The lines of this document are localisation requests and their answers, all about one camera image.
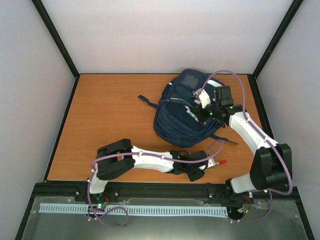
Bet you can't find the black frame post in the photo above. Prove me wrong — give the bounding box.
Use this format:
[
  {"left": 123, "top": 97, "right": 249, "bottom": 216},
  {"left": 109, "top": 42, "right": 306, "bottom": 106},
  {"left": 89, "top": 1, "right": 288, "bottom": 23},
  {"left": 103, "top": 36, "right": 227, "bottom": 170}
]
[
  {"left": 31, "top": 0, "right": 80, "bottom": 80},
  {"left": 252, "top": 0, "right": 304, "bottom": 81}
]

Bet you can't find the light blue cable duct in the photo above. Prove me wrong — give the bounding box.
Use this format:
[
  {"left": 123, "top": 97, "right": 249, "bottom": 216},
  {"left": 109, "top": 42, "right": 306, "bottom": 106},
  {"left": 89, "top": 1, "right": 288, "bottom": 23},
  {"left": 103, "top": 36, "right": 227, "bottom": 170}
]
[{"left": 38, "top": 203, "right": 228, "bottom": 218}]

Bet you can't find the red cap marker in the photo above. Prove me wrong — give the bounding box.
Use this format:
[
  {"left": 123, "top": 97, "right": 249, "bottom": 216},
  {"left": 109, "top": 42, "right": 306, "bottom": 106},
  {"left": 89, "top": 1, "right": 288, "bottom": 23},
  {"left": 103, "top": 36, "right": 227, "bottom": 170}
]
[{"left": 217, "top": 160, "right": 227, "bottom": 165}]

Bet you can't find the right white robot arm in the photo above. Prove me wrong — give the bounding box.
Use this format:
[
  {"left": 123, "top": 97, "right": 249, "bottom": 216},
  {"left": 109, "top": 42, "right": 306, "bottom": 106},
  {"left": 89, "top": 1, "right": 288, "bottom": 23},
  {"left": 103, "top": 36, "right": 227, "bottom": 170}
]
[{"left": 192, "top": 85, "right": 293, "bottom": 196}]

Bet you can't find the left black frame post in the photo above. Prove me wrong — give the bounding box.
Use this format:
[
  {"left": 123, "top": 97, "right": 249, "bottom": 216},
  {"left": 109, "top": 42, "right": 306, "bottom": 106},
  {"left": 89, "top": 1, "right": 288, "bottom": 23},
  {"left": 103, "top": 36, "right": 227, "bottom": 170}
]
[{"left": 31, "top": 0, "right": 80, "bottom": 80}]

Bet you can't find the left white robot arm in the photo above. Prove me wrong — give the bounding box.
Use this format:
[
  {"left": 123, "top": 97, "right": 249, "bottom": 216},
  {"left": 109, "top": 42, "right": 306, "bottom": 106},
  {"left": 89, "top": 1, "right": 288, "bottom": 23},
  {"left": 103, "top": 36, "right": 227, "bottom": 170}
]
[{"left": 86, "top": 138, "right": 216, "bottom": 202}]

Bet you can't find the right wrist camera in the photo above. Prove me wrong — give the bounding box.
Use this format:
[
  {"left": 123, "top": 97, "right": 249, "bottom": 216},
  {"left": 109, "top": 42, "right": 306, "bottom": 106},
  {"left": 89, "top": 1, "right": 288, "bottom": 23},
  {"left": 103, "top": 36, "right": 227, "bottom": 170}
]
[{"left": 193, "top": 89, "right": 211, "bottom": 109}]

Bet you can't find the teal cap marker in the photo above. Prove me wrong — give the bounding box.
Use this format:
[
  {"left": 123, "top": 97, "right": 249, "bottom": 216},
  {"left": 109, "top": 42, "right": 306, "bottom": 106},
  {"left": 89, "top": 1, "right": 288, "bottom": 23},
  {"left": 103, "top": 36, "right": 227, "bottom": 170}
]
[{"left": 185, "top": 106, "right": 199, "bottom": 122}]

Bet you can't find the right black frame post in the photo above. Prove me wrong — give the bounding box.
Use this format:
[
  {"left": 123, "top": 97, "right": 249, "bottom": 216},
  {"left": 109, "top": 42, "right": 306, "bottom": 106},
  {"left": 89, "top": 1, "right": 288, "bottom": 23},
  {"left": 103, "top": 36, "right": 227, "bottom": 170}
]
[{"left": 252, "top": 0, "right": 304, "bottom": 81}]

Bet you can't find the small circuit board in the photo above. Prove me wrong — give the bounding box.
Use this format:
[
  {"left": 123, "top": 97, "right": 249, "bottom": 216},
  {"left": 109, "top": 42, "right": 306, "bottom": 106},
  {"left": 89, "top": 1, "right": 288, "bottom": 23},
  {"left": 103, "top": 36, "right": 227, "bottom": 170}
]
[{"left": 94, "top": 195, "right": 110, "bottom": 210}]

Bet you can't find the navy blue backpack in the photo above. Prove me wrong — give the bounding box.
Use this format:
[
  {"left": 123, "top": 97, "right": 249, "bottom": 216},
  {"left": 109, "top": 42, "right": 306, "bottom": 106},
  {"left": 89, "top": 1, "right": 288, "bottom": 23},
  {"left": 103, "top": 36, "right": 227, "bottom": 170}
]
[{"left": 138, "top": 69, "right": 230, "bottom": 148}]

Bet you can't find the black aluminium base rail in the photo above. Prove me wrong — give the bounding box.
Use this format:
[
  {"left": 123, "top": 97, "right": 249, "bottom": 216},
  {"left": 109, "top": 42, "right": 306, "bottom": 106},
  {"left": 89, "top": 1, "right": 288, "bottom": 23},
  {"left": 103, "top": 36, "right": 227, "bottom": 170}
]
[{"left": 32, "top": 181, "right": 300, "bottom": 208}]

